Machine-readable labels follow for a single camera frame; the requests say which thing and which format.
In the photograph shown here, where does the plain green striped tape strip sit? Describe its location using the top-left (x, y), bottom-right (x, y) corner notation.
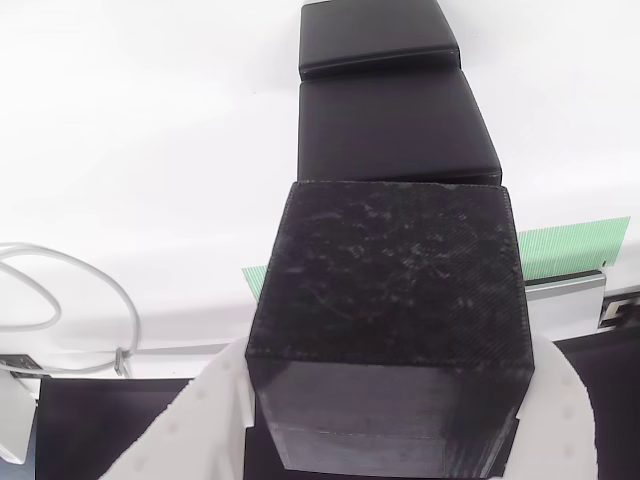
top-left (241, 214), bottom-right (632, 302)

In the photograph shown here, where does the smooth black cube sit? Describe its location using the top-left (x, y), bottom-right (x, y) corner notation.
top-left (295, 68), bottom-right (503, 187)
top-left (298, 0), bottom-right (462, 81)

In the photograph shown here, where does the white box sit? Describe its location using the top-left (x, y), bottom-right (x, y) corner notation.
top-left (0, 372), bottom-right (42, 465)

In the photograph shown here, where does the black cube with seam line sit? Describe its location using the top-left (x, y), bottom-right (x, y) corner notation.
top-left (243, 180), bottom-right (537, 474)

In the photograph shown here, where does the black sign with white letters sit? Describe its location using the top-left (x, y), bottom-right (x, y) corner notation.
top-left (597, 293), bottom-right (640, 330)

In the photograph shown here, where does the white cable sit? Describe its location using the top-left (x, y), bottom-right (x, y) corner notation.
top-left (0, 241), bottom-right (143, 377)

